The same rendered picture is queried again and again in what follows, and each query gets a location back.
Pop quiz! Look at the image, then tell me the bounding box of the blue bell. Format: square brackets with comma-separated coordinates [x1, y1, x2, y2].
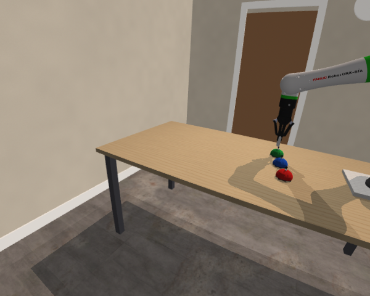
[273, 155, 288, 168]

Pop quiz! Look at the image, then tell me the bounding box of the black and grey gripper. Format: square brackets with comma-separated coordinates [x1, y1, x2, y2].
[273, 107, 294, 147]

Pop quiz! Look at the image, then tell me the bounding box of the green dome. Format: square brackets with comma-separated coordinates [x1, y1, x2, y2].
[270, 149, 284, 158]

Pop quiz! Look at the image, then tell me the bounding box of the red bell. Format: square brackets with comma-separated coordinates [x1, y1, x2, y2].
[276, 166, 293, 182]

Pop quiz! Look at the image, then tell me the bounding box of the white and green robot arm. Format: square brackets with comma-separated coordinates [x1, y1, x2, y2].
[279, 55, 370, 109]

